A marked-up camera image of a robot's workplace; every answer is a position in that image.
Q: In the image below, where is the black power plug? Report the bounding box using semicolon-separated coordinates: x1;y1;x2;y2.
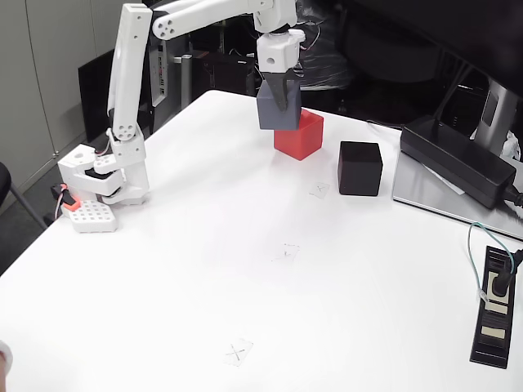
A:
489;248;523;297

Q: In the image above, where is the green thin cable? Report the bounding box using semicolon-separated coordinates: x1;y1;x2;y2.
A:
467;222;514;303

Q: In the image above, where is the gray cube block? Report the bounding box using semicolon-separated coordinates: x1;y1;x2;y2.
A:
256;79;302;131

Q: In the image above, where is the white perforated table clamp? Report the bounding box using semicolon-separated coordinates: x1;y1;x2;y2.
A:
60;198;120;234

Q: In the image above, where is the orange cable connector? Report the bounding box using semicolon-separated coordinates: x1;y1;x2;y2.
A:
51;183;81;212

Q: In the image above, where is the black cube block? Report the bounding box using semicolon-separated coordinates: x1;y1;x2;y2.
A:
337;140;384;197

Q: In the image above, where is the black flat panel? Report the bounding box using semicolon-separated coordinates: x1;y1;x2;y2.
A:
77;32;154;142

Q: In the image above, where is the black adapter power cable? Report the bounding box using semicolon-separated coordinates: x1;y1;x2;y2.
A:
504;185;523;210

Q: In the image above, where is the black power strip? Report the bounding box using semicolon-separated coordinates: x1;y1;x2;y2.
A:
469;244;521;368

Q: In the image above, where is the black chair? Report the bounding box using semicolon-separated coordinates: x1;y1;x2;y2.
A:
0;161;50;229

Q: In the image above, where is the red cube block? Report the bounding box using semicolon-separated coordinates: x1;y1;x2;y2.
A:
273;108;324;160

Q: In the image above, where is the silver monitor stand neck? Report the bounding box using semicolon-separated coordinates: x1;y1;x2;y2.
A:
469;79;522;156

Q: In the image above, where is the black monitor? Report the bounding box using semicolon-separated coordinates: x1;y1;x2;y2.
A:
342;0;523;99

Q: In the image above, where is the clear tape X mark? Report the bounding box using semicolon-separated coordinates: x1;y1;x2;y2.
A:
218;337;254;368
309;180;331;201
271;243;301;265

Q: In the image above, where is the silver monitor base plate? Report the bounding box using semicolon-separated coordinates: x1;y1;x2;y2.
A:
391;153;523;240

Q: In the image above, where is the white crumpled paper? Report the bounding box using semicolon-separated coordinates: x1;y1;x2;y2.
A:
501;130;523;164

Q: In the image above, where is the black power adapter brick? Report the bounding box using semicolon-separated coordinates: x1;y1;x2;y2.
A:
399;114;518;209

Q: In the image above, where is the person's hand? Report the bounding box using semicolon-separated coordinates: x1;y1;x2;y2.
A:
0;341;13;379

